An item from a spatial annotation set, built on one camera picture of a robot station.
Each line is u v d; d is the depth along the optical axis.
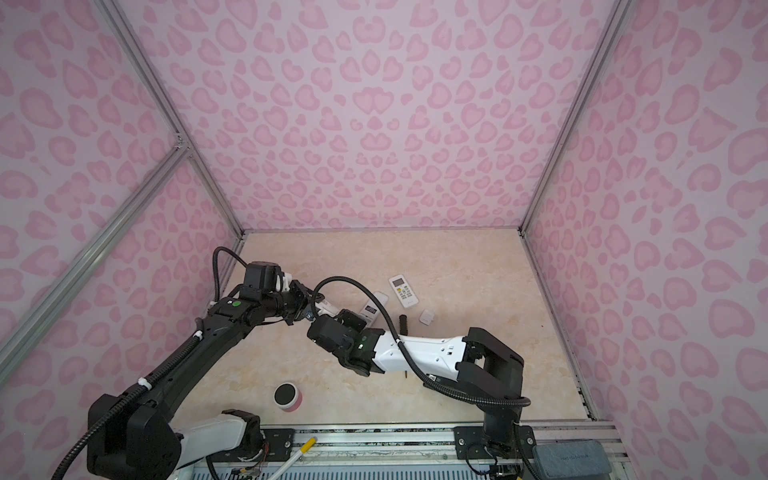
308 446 0.73
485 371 0.44
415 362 0.48
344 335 0.60
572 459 0.68
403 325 0.93
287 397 0.76
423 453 0.72
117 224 0.69
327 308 0.80
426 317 0.95
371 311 0.95
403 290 1.01
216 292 0.65
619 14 0.69
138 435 0.40
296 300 0.71
